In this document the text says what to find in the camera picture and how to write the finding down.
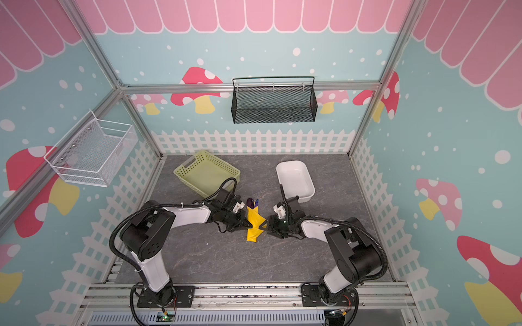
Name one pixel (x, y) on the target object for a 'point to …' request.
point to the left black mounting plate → (184, 296)
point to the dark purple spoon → (250, 203)
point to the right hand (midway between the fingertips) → (261, 228)
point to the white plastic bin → (296, 180)
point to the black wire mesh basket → (273, 99)
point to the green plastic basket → (206, 172)
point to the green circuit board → (165, 318)
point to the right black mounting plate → (312, 295)
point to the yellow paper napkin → (256, 220)
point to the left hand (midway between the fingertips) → (251, 229)
